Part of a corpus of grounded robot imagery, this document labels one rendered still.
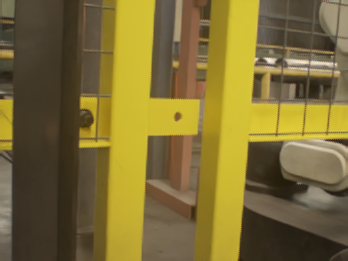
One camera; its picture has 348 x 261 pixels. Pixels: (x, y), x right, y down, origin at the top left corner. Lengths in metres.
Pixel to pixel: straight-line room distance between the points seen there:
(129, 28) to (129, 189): 0.19
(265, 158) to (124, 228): 0.73
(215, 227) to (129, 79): 0.25
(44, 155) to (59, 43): 0.09
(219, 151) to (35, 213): 0.33
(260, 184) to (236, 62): 0.68
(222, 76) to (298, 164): 0.57
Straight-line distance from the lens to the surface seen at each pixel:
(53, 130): 0.38
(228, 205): 0.68
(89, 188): 1.39
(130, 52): 0.57
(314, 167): 1.15
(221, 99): 0.65
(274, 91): 9.04
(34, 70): 0.37
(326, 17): 1.14
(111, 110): 0.57
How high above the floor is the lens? 0.49
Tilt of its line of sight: 8 degrees down
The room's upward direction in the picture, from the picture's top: 3 degrees clockwise
